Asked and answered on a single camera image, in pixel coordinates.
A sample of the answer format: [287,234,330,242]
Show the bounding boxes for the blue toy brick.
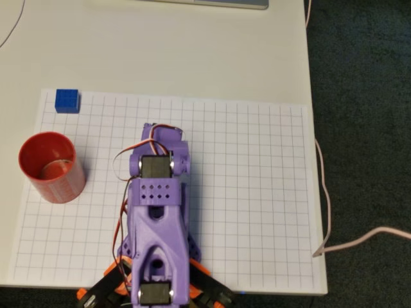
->
[54,89,81,114]

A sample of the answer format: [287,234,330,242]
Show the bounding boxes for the red cup with white print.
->
[18,131,87,205]

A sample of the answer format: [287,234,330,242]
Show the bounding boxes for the white grid paper sheet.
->
[6,88,317,289]

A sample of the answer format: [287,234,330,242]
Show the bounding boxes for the black orange table clamp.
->
[188,259,237,308]
[76,256,134,308]

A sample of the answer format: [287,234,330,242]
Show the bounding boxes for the silver laptop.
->
[134,0,270,10]

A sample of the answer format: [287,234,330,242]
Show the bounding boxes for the red white servo wire loop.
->
[112,124,184,183]

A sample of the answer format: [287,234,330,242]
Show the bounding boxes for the red white black servo wire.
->
[112,178,133,289]

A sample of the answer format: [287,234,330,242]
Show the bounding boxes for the thin dark cable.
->
[0,0,26,49]

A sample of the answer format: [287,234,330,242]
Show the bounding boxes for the pink cable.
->
[304,0,411,258]

